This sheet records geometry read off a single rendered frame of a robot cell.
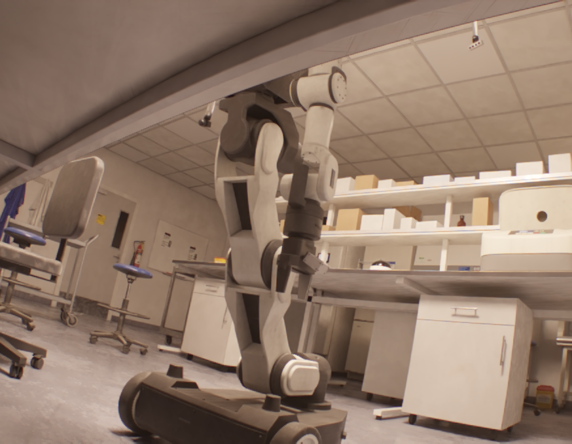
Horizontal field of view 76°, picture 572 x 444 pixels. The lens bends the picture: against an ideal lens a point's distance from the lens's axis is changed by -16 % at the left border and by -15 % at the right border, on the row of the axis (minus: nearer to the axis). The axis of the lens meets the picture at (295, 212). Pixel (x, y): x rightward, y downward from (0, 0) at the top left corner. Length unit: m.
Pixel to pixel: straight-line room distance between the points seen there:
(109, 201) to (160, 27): 6.76
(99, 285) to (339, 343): 3.89
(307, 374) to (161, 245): 6.59
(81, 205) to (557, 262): 2.30
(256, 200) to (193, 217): 7.11
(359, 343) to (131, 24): 5.12
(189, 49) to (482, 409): 2.22
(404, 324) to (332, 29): 3.10
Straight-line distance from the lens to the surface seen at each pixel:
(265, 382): 1.30
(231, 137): 1.17
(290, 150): 1.28
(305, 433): 1.03
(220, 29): 0.55
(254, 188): 1.12
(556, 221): 2.98
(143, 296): 7.67
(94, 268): 7.17
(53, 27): 0.68
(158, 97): 0.67
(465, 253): 5.09
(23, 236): 3.28
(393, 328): 3.46
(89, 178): 1.91
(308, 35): 0.46
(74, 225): 1.87
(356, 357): 5.47
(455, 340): 2.50
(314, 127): 1.06
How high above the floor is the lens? 0.40
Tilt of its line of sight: 16 degrees up
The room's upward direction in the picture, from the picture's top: 11 degrees clockwise
